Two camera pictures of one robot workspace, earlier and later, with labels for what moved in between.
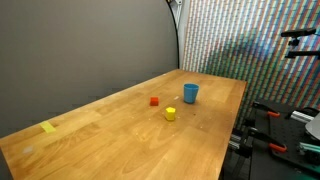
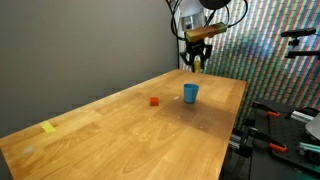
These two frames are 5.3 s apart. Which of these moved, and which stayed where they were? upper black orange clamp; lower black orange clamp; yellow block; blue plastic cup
Moved: yellow block
Stayed: lower black orange clamp; blue plastic cup; upper black orange clamp
